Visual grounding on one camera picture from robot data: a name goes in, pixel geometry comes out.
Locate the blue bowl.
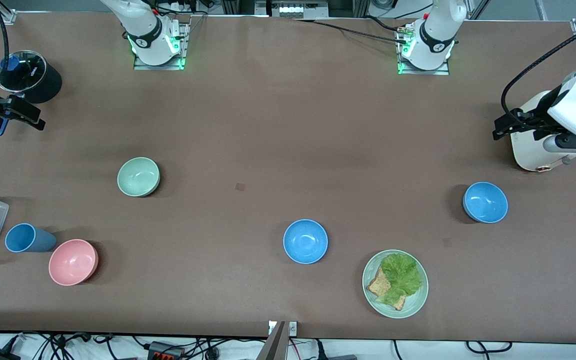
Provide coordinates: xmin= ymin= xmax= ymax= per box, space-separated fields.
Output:
xmin=282 ymin=219 xmax=329 ymax=265
xmin=462 ymin=181 xmax=509 ymax=224

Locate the green bowl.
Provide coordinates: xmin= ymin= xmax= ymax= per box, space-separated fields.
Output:
xmin=117 ymin=157 xmax=161 ymax=198

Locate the pink bowl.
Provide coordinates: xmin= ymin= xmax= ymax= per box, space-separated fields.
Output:
xmin=48 ymin=238 xmax=100 ymax=287

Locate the cream white toaster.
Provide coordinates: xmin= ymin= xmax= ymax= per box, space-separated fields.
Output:
xmin=510 ymin=90 xmax=576 ymax=173

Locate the blue cup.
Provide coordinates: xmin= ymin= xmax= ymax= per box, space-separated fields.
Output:
xmin=4 ymin=222 xmax=58 ymax=254

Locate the green lettuce leaf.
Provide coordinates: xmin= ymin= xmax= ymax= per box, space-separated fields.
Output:
xmin=377 ymin=253 xmax=424 ymax=307

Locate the brown bread slice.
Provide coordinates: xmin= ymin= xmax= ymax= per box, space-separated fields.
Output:
xmin=366 ymin=266 xmax=408 ymax=312

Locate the green plate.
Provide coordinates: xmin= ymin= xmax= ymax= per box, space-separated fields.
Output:
xmin=361 ymin=249 xmax=430 ymax=320

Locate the white power strip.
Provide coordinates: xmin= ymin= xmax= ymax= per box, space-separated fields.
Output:
xmin=269 ymin=0 xmax=330 ymax=19

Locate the black orange power box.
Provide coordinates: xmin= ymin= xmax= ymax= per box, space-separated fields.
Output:
xmin=147 ymin=341 xmax=185 ymax=360

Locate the black plug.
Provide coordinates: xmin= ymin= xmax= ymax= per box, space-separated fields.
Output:
xmin=315 ymin=340 xmax=358 ymax=360

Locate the black pot with blue handle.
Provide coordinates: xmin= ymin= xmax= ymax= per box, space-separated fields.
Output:
xmin=0 ymin=50 xmax=63 ymax=137

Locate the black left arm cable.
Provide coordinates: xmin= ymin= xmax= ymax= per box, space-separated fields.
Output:
xmin=500 ymin=20 xmax=576 ymax=123

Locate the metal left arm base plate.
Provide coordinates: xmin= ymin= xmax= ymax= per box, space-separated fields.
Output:
xmin=397 ymin=25 xmax=450 ymax=76

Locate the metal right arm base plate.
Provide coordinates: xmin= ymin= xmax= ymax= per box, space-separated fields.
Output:
xmin=133 ymin=22 xmax=190 ymax=71

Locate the black braided cable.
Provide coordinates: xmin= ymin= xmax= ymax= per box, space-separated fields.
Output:
xmin=292 ymin=18 xmax=410 ymax=46

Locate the white clamp bracket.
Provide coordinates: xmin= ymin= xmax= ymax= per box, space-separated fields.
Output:
xmin=268 ymin=321 xmax=298 ymax=336

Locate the grey metal camera pole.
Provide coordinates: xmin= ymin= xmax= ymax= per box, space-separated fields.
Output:
xmin=255 ymin=320 xmax=289 ymax=360

